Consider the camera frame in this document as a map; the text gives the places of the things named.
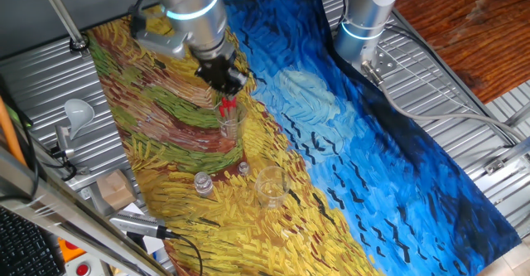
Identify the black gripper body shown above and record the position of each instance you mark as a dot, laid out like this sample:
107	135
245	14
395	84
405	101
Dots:
219	71

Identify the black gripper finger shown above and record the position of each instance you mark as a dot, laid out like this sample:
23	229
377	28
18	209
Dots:
235	89
217	87

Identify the glass beaker holding droppers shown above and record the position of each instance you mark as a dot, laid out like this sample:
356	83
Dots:
232	129

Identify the clear glass bottle stopper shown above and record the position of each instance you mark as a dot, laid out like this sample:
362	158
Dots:
243	168

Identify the small clear glass bottle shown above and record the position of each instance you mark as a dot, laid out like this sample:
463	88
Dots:
203	183

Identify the empty clear glass beaker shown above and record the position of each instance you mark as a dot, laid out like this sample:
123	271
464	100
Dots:
272	189

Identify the small cardboard box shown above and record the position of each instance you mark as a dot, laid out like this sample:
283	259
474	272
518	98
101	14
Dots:
112	178

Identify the white plastic funnel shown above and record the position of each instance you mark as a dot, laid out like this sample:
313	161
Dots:
78	114

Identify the Van Gogh print tablecloth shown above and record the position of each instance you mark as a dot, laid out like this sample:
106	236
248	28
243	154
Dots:
372	143

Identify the large cardboard box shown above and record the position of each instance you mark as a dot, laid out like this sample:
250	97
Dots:
118	197

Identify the metal stand rod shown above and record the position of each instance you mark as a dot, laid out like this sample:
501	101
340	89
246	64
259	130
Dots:
58	6

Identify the orange tube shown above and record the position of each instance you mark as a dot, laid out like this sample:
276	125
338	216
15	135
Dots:
8	131

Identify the orange box red button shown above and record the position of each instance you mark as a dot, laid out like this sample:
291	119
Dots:
70	249

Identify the grey box red button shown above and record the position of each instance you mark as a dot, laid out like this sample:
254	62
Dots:
83	269

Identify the black computer keyboard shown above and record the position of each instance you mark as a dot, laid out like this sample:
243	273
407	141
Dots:
25	247

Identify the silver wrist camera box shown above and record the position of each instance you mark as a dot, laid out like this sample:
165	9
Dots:
159	44

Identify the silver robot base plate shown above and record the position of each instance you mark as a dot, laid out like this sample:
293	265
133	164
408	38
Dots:
386	62

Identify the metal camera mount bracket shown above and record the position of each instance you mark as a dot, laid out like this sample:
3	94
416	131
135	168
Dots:
63	143

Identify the aluminium frame beam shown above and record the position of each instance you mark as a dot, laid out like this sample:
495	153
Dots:
62	209

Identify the metal corner bracket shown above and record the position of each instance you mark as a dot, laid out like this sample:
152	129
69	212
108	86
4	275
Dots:
494	166

